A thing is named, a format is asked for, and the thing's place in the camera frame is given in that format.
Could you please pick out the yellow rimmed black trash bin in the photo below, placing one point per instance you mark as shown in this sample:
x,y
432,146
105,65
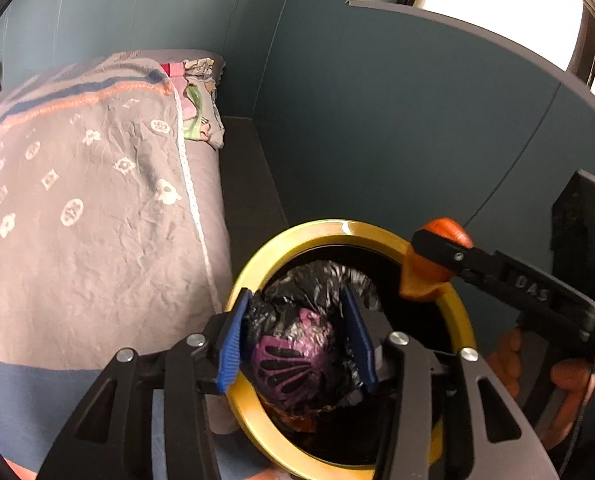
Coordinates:
x,y
327,227

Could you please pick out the person's right hand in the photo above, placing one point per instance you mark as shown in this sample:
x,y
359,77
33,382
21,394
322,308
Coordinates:
x,y
507,360

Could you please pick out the orange balled sock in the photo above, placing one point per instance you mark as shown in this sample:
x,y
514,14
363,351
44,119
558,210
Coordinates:
x,y
422,275

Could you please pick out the black pink patterned sock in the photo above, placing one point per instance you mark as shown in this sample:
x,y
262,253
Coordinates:
x,y
297,320

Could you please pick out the pink green printed cloth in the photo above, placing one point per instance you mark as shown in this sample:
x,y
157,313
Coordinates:
x,y
200,110

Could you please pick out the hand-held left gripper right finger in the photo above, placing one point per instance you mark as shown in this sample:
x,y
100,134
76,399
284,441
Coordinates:
x,y
360,342

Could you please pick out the bed with patterned sheet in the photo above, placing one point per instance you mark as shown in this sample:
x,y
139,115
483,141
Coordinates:
x,y
77,235

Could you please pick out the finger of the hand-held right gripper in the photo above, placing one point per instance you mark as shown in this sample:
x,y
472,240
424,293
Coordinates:
x,y
457,256

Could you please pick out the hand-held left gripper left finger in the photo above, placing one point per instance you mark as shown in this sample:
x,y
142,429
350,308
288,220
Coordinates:
x,y
232,347

